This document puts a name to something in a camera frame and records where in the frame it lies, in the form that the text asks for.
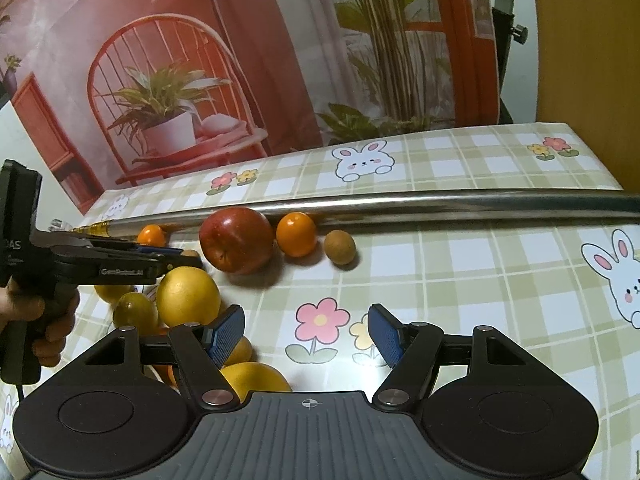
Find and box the checked bunny tablecloth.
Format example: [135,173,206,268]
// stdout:
[0,122,640,480]

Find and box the person's left hand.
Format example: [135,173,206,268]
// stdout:
[0,286,81,368]

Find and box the orange tangerine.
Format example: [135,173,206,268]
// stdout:
[276,212,319,257]
[136,224,167,249]
[150,364,180,387]

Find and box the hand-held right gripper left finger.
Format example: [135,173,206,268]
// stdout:
[80,305,246,411]

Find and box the red apple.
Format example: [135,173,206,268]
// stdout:
[199,207,276,276]

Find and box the printed wall poster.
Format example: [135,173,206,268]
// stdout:
[0,0,516,216]

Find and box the yellow-green orange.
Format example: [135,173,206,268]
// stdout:
[94,284,137,304]
[112,292,160,337]

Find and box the black metal stand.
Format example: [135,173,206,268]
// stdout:
[487,0,532,123]

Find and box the large yellow grapefruit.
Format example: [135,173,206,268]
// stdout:
[156,266,222,330]

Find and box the yellow wooden board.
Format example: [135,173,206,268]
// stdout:
[527,0,640,192]

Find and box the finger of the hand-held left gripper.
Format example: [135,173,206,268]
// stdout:
[54,252,203,286]
[50,232,184,257]

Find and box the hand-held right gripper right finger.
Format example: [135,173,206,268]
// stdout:
[367,304,533,409]

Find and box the steel pole with gold end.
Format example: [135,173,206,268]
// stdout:
[50,190,640,241]

